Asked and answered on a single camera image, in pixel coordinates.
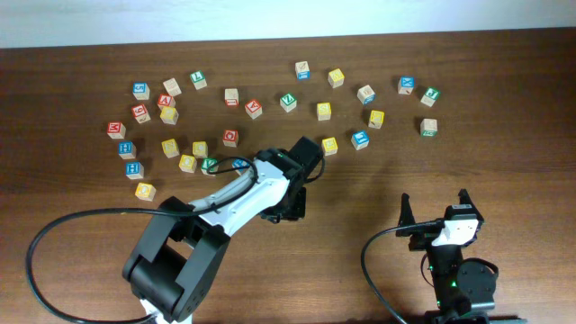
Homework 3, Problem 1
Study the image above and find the yellow block centre left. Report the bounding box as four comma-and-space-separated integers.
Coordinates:
193, 141, 208, 158

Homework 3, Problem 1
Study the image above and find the green Z block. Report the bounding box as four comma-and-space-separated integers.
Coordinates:
280, 93, 297, 113

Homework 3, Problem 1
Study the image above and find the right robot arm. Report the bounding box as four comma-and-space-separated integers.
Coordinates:
397, 189, 499, 323

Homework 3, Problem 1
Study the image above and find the red edged wooden block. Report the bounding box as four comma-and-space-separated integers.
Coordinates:
224, 88, 239, 106

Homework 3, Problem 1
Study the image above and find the red a block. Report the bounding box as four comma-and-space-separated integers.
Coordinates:
245, 99, 263, 119
157, 94, 176, 110

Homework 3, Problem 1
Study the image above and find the yellow block top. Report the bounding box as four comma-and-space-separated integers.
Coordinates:
328, 68, 345, 88

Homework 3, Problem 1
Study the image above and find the blue P block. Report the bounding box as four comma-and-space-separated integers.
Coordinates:
232, 158, 250, 176

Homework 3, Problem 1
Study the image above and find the blue E block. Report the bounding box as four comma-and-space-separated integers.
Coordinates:
351, 130, 370, 150

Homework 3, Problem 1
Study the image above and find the yellow block centre right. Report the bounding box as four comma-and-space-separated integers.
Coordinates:
321, 137, 338, 156

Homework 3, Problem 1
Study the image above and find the red A block centre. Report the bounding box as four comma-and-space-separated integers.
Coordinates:
245, 99, 263, 119

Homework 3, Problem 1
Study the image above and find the green V block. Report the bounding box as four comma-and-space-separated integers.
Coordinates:
201, 157, 219, 176

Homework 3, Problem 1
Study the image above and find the yellow S block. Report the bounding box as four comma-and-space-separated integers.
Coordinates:
317, 103, 331, 122
161, 139, 180, 158

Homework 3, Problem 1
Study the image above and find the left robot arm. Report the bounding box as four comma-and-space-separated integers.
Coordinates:
122, 137, 323, 323

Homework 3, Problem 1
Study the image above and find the yellow O block bottom left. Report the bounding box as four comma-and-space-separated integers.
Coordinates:
135, 182, 157, 202

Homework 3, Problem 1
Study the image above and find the green L block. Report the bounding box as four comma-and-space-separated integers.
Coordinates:
190, 70, 207, 90

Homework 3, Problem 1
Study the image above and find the yellow block upper left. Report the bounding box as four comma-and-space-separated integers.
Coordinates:
160, 106, 179, 125

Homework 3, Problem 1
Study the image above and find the red 6 block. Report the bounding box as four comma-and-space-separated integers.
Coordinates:
130, 104, 151, 124

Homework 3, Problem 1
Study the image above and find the red M block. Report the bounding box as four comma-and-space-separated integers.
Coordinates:
106, 121, 126, 140

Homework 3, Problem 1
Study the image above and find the green J block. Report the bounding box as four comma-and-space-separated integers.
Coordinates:
420, 87, 441, 107

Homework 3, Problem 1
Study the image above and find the blue 5 block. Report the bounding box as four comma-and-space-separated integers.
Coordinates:
132, 82, 150, 101

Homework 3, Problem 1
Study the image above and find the red A block left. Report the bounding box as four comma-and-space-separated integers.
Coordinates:
157, 94, 176, 110

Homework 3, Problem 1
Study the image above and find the blue h block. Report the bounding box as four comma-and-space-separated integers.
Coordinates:
125, 161, 144, 180
118, 141, 137, 159

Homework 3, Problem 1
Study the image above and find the yellow block lower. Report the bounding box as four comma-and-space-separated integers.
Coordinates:
178, 154, 197, 174

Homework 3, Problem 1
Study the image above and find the red Q block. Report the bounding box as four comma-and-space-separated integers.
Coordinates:
222, 130, 239, 148

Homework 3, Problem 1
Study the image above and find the blue K block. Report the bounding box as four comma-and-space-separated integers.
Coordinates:
398, 76, 415, 95

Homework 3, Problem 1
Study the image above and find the blue H block lower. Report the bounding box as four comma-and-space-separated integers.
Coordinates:
125, 161, 144, 180

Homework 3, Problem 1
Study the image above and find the blue edged wooden block top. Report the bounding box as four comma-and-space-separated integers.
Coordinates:
295, 61, 311, 80

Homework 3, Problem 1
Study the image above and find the blue edged wooden block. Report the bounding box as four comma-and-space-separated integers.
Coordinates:
295, 61, 311, 80
357, 85, 375, 105

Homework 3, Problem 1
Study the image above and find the blue edged wooden block right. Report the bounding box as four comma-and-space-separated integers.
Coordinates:
357, 85, 375, 105

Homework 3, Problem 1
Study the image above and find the blue H block upper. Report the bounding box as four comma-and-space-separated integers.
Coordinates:
118, 141, 137, 159

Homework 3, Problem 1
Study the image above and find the green edged wooden block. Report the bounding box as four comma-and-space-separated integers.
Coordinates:
420, 119, 437, 137

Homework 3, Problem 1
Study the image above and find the plain wooden block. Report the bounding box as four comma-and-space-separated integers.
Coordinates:
163, 78, 182, 96

